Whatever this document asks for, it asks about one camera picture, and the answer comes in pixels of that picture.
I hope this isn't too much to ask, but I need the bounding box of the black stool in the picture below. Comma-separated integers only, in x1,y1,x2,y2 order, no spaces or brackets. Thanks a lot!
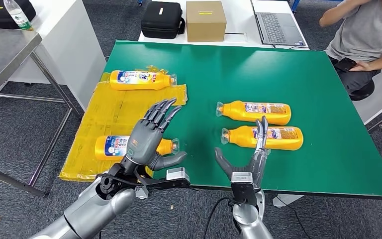
348,80,375,102

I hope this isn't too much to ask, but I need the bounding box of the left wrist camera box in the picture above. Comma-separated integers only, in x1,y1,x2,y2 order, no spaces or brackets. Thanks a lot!
138,167,191,191

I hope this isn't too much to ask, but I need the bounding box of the person's left hand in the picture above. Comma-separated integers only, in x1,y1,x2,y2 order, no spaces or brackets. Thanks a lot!
349,60,372,73

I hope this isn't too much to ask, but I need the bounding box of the person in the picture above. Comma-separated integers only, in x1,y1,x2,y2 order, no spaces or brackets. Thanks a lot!
319,0,382,96

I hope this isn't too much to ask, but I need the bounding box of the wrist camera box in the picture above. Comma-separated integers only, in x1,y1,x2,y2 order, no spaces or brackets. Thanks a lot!
230,171,258,205
138,167,191,191

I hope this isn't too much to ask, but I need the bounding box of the brown cardboard box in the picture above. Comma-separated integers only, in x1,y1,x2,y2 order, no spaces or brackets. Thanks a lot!
186,0,227,43

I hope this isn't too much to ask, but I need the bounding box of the clear plastic water bottle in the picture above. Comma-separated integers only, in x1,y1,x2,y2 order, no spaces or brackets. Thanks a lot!
2,0,33,32

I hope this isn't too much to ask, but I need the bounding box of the yellow taped cardboard sheet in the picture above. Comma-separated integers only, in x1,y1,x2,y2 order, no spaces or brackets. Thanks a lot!
58,65,189,183

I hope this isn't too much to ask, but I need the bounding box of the white table foot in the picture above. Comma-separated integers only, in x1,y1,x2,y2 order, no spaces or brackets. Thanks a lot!
135,186,149,200
273,195,304,209

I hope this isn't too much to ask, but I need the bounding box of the grey laptop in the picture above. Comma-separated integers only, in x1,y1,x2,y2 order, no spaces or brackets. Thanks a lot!
249,0,307,47

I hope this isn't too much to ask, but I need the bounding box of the steel table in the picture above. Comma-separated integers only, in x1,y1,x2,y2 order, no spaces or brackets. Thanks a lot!
0,27,84,200

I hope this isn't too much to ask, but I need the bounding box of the black zip case with strap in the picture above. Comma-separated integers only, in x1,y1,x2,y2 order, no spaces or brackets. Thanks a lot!
140,1,186,39

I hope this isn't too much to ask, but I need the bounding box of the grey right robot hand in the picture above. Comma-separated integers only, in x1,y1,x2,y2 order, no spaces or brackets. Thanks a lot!
214,116,270,189

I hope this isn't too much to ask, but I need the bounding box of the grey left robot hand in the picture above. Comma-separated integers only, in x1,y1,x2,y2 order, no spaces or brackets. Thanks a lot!
124,98,188,172

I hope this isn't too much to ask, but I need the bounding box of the black floor cable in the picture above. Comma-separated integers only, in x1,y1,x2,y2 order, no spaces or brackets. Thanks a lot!
283,197,307,239

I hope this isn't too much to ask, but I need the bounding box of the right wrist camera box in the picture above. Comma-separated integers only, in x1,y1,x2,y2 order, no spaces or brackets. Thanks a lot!
230,171,258,205

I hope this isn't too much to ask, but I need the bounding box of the orange detergent bottle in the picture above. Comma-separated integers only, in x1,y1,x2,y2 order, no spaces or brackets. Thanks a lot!
215,100,292,126
109,70,178,91
220,126,304,151
94,135,181,162

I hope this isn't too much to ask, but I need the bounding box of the white table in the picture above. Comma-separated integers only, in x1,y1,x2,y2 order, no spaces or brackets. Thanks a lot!
8,0,107,113

